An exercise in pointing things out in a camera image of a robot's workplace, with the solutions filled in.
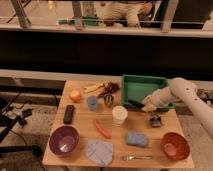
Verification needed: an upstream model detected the blue sponge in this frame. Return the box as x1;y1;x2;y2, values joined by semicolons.
126;132;148;147

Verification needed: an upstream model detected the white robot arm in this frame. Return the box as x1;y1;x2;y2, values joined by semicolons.
142;77;213;139

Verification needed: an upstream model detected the orange carrot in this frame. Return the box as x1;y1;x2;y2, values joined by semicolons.
93;119;111;139

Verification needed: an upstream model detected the green plastic tray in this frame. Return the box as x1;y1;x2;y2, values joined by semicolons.
121;75;168;109

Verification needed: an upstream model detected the brown dried plant bunch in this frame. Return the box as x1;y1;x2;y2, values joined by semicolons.
98;82;120;98

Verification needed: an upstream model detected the orange red bowl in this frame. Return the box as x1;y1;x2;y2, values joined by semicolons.
160;132;190;161

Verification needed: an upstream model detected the small blue cup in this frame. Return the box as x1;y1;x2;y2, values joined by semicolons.
87;96;98;111

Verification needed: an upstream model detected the orange fruit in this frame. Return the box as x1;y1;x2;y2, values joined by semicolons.
70;90;81;103

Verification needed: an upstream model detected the person in background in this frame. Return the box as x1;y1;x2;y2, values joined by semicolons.
100;0;155;27

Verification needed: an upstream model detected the silver fork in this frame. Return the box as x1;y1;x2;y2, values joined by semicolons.
123;155;153;161

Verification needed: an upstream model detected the black remote control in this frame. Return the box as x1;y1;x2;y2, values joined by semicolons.
63;105;74;124

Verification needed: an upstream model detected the white paper cup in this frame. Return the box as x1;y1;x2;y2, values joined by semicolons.
112;106;128;125

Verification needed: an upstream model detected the grey blue folded cloth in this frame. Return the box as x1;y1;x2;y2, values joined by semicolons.
85;140;114;166

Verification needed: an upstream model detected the purple bowl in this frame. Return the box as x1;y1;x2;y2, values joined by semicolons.
49;126;80;157

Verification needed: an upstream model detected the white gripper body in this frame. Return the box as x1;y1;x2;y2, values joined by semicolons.
142;94;160;112

